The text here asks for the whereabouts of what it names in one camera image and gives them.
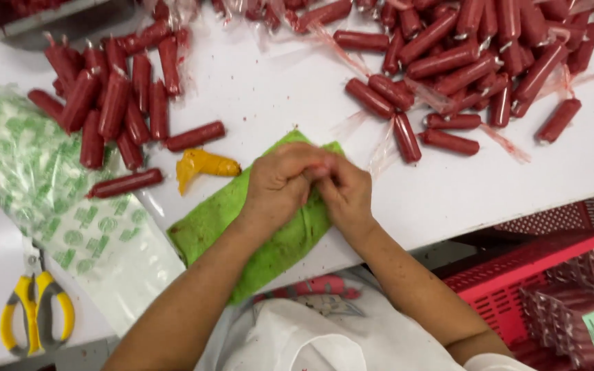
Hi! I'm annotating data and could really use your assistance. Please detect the white apron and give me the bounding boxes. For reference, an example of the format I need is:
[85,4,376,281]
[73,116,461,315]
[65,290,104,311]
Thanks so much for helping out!
[194,296,535,371]

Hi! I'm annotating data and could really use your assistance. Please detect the large pile of red sausages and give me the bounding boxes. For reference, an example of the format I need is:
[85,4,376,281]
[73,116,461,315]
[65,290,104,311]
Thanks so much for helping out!
[209,0,594,166]

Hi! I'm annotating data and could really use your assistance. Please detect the person's right hand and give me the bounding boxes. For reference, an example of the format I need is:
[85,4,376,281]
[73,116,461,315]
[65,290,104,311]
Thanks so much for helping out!
[312,154,376,239]

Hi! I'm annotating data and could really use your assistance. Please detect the green cloth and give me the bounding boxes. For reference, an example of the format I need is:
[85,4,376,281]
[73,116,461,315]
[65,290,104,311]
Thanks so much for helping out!
[167,129,345,305]

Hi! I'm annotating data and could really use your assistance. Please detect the yellow handled scissors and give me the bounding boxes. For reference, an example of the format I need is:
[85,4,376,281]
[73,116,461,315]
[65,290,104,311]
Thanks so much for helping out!
[0,250,76,358]

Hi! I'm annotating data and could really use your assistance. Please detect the empty red plastic crate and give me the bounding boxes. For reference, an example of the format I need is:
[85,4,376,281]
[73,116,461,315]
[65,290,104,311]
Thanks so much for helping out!
[492,190,594,237]

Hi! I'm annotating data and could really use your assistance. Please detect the stack of green printed bags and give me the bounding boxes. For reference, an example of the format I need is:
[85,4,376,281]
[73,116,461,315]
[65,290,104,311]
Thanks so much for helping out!
[0,84,187,336]

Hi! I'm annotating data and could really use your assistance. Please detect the white shirt with pink print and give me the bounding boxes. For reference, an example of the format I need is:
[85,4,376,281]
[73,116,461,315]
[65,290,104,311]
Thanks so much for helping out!
[245,267,396,320]

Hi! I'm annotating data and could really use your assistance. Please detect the yellow sausage casing scrap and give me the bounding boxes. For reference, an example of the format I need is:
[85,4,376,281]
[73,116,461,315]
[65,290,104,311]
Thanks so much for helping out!
[175,148,242,196]

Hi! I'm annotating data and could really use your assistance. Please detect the red crate with sausage packets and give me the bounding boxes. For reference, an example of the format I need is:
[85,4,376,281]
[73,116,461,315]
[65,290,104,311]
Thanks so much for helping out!
[441,223,594,371]

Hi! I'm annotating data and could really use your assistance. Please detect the small pile of red sausages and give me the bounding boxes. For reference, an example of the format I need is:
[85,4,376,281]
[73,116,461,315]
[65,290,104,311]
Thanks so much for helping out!
[27,0,228,200]

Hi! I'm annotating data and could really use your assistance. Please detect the person's left hand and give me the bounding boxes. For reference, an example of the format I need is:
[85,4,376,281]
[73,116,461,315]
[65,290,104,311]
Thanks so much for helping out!
[242,142,332,230]

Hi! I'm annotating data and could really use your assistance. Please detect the metal tray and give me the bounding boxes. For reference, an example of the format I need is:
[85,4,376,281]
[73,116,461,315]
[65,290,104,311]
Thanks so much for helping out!
[0,0,145,52]

